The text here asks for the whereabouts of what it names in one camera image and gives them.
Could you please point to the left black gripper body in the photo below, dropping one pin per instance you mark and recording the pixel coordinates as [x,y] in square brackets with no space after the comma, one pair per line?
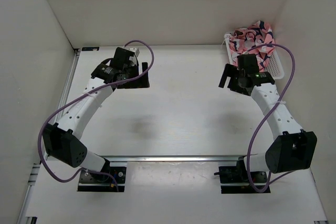
[136,83]

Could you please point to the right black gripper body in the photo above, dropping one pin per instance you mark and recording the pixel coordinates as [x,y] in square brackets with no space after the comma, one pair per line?
[235,84]

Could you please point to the pink patterned shorts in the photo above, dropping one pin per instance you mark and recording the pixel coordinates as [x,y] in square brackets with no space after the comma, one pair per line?
[244,39]

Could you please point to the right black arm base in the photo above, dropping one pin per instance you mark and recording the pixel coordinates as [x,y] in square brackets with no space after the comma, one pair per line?
[234,179]

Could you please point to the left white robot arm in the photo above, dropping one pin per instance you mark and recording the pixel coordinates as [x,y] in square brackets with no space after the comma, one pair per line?
[62,139]

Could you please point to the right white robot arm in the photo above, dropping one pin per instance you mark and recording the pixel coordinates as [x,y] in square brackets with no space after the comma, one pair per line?
[292,148]

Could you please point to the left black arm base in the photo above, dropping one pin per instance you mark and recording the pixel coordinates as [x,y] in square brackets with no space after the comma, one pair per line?
[89,182]

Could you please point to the white perforated plastic basket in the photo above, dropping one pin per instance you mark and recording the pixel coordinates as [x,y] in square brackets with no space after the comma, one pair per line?
[274,67]

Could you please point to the aluminium rail across table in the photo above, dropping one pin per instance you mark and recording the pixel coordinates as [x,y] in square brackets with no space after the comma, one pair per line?
[190,158]

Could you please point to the left aluminium frame rail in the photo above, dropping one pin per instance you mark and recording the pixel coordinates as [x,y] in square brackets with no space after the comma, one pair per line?
[22,218]

